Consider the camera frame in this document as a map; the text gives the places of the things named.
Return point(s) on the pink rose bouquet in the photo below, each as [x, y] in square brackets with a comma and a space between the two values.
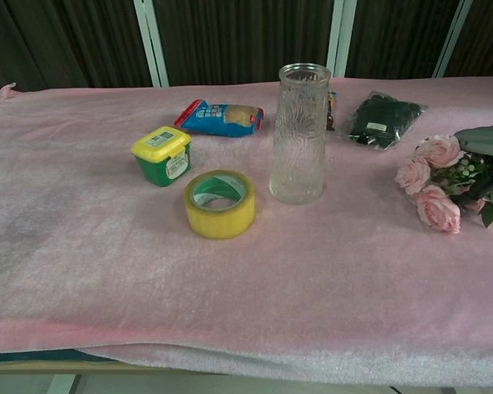
[435, 209]

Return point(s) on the yellow packing tape roll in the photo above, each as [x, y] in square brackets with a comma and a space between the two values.
[219, 223]

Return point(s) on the pink fleece blanket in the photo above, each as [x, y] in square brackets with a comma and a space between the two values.
[271, 267]

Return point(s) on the blue snack bag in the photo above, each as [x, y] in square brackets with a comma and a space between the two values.
[213, 121]

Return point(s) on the textured clear glass vase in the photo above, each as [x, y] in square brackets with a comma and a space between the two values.
[298, 156]

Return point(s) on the dark brown curtain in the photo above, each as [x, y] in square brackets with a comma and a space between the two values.
[238, 37]

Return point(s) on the white frame post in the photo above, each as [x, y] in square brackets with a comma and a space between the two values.
[452, 37]
[152, 41]
[337, 37]

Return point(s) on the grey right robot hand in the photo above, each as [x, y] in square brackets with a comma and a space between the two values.
[487, 141]

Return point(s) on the black items in clear bag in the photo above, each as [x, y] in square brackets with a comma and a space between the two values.
[380, 119]

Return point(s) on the teal mat under blanket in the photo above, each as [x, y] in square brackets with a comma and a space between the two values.
[33, 355]

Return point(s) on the green tub with yellow lid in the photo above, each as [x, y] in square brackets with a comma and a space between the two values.
[160, 143]

